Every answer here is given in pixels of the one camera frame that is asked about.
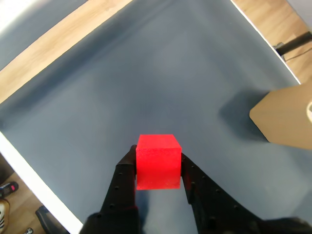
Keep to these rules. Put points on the dark blue table mat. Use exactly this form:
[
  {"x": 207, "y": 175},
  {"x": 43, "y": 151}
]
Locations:
[{"x": 146, "y": 85}]

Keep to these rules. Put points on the tan and white shoe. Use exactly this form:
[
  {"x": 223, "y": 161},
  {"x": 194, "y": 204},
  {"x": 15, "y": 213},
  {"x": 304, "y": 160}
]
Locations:
[{"x": 3, "y": 214}]

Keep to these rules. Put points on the black sandal with pink mark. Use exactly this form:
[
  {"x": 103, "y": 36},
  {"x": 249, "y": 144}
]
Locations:
[{"x": 8, "y": 189}]

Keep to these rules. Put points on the red cube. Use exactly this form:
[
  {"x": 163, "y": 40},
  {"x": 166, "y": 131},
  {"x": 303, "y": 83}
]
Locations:
[{"x": 158, "y": 165}]

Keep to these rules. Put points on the black tripod stand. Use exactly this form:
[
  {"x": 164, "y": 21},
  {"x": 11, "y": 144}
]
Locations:
[{"x": 295, "y": 41}]

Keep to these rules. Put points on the black chair base leg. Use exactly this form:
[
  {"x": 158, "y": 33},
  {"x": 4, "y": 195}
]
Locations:
[{"x": 48, "y": 219}]

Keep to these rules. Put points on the beige square box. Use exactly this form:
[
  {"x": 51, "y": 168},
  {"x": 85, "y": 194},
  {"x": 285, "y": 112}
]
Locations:
[{"x": 280, "y": 117}]

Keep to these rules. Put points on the white metal table frame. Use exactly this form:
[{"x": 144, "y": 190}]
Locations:
[{"x": 36, "y": 180}]

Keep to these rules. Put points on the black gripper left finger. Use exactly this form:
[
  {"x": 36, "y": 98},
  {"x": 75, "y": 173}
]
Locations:
[{"x": 119, "y": 195}]

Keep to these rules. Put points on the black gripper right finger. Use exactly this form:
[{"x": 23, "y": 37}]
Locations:
[{"x": 214, "y": 207}]

